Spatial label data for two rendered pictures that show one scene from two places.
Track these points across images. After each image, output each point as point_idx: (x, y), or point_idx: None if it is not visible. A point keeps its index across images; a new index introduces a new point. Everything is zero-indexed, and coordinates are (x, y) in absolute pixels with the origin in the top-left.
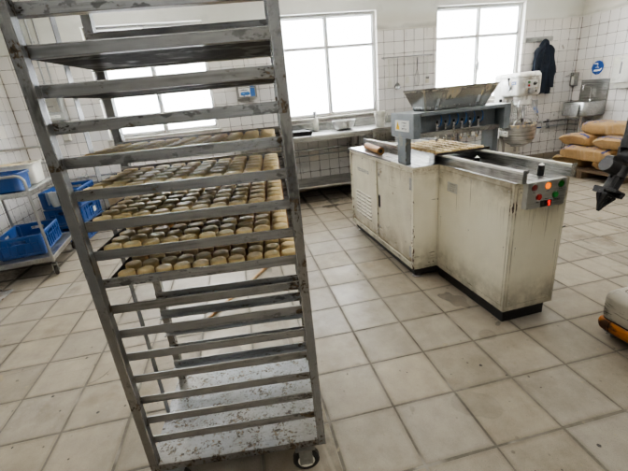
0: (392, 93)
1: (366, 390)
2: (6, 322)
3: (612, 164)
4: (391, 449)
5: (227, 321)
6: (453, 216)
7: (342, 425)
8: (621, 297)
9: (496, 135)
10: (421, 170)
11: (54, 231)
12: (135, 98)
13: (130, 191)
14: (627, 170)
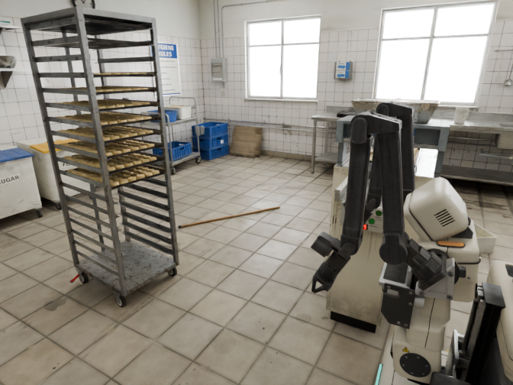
0: (499, 90)
1: (190, 297)
2: (130, 189)
3: (345, 201)
4: (155, 325)
5: (91, 207)
6: None
7: (156, 302)
8: (389, 343)
9: (442, 157)
10: (340, 169)
11: (185, 150)
12: (266, 71)
13: (62, 134)
14: (364, 212)
